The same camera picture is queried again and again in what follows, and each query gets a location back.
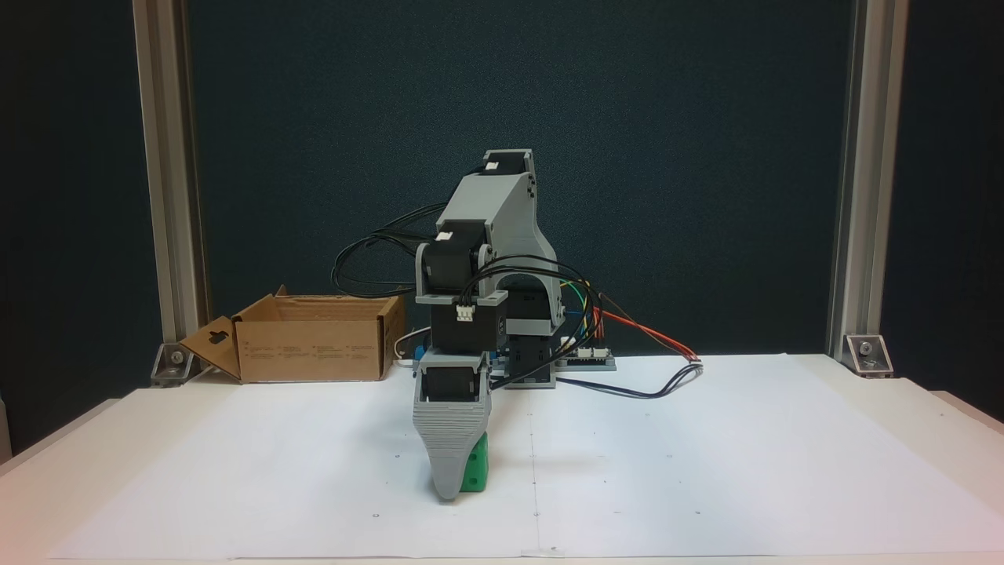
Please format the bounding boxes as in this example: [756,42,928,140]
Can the thin white cable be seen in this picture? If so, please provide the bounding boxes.
[394,326,431,364]

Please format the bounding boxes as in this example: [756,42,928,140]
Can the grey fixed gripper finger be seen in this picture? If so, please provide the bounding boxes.
[413,401,493,501]

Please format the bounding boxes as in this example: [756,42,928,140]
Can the metal corner bracket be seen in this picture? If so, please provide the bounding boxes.
[842,334,896,378]
[150,341,196,388]

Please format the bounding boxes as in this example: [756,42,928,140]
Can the black cable with white connector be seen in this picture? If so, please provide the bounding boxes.
[552,358,704,400]

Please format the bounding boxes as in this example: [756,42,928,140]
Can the open cardboard box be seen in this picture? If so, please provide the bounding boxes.
[179,286,407,385]

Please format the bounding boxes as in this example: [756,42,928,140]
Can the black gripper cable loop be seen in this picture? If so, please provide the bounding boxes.
[458,253,606,391]

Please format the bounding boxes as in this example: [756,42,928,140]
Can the yellow green jumper wires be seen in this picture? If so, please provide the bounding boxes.
[561,281,595,343]

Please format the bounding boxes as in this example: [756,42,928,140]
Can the red and orange wires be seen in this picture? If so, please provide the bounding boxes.
[591,293,702,364]

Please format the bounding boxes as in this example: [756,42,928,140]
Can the green die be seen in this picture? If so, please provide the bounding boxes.
[458,432,490,494]

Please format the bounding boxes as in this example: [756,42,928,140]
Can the aluminium frame post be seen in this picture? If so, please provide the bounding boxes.
[131,0,211,348]
[825,0,911,359]

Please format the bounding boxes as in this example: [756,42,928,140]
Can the circuit board with coloured wires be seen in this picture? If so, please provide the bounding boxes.
[555,335,617,372]

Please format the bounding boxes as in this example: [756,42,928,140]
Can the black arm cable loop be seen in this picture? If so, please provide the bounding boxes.
[330,202,449,300]

